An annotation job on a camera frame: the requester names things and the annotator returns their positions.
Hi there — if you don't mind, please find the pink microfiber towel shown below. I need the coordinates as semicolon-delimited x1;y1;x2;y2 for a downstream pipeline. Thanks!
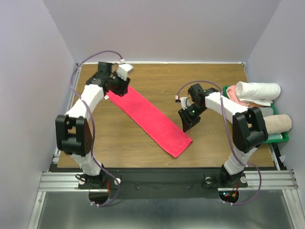
107;86;193;158

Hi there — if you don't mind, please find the pink rolled towel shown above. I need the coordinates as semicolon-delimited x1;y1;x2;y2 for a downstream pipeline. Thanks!
226;85;248;107

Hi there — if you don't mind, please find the grey rolled towel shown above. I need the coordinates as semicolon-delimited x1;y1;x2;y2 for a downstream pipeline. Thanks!
259;107;274;117

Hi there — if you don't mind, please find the green plastic bin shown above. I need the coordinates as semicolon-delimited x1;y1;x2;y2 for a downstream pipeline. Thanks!
223;85;289;144

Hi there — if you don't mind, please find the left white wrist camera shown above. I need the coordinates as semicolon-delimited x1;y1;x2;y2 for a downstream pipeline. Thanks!
116;63;133;81

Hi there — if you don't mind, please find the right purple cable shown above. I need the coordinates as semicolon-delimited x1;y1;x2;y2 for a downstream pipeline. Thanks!
175;80;263;206

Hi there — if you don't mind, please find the aluminium frame rail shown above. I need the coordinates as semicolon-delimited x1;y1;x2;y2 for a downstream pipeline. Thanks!
38;172;79;192

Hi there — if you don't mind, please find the teal rolled towel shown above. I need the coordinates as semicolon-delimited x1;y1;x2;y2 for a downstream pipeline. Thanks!
267;133;283;142

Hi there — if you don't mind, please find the purple cable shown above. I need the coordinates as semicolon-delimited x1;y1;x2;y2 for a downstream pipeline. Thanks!
69;50;125;208
175;80;263;206

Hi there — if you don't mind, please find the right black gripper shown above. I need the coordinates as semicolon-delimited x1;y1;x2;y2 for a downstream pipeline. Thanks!
178;103;206;133

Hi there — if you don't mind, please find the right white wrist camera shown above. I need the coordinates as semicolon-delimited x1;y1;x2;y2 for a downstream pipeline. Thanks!
175;95;191;110

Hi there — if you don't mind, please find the beige rolled towel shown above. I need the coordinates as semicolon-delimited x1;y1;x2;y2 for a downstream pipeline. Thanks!
264;114;292;135

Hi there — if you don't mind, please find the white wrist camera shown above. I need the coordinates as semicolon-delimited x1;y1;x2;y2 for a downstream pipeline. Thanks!
175;95;191;110
116;63;133;81

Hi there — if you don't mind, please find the white rolled towel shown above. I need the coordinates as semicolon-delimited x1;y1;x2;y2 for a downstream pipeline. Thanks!
235;81;281;103

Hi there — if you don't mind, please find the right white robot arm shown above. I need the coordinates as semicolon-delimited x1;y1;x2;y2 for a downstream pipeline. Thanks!
175;81;268;186

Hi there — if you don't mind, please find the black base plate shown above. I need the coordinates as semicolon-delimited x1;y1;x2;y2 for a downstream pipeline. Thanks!
78;168;247;205

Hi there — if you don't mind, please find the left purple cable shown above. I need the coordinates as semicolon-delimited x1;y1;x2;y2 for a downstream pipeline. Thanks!
69;50;125;208

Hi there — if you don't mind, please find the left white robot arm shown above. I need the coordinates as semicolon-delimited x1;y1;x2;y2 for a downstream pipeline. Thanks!
55;62;133;189

